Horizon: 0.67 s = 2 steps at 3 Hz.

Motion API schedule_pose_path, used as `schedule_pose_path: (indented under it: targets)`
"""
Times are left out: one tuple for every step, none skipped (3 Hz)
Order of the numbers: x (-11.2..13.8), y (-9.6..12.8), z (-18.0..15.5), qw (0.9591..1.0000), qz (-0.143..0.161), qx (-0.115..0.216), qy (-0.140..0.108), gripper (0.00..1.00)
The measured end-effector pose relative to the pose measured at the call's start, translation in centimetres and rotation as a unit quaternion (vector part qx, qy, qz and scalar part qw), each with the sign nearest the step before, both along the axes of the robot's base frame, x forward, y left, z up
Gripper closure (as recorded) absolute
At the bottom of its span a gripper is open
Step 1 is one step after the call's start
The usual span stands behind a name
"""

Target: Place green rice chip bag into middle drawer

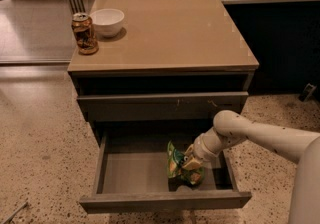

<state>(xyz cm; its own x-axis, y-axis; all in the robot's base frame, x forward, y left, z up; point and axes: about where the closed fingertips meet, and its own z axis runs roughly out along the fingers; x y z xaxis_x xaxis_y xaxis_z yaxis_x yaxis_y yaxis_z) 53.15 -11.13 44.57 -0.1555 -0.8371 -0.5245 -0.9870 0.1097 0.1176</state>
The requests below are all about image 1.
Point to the white ceramic bowl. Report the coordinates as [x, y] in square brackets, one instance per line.
[107, 22]

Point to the green rice chip bag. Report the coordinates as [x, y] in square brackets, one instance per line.
[175, 161]

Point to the closed grey top drawer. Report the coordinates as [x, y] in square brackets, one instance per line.
[172, 106]

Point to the grey drawer cabinet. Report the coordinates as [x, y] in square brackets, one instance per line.
[165, 46]

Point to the open grey middle drawer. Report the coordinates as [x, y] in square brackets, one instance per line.
[131, 176]

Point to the grey floor bracket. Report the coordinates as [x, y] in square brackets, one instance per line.
[307, 92]

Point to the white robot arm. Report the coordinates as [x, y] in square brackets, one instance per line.
[298, 146]

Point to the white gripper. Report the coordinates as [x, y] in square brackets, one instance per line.
[200, 151]

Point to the brown soda can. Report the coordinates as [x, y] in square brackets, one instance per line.
[84, 33]

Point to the metal rod on floor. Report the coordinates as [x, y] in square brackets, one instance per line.
[14, 213]

